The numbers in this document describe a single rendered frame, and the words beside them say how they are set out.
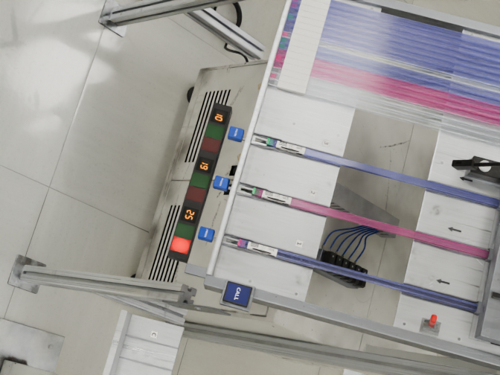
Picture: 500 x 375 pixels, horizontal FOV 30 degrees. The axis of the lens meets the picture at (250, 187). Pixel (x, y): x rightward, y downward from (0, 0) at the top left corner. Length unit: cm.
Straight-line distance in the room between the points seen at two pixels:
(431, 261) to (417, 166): 66
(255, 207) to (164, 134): 86
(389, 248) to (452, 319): 58
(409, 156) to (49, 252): 98
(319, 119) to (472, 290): 46
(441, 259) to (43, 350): 110
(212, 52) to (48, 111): 60
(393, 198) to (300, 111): 58
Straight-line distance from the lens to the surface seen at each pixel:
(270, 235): 188
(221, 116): 196
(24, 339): 246
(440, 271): 191
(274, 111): 195
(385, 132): 243
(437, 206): 194
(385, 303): 244
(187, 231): 190
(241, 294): 181
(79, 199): 253
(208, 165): 193
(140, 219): 265
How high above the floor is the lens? 211
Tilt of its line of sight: 46 degrees down
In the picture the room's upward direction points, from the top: 90 degrees clockwise
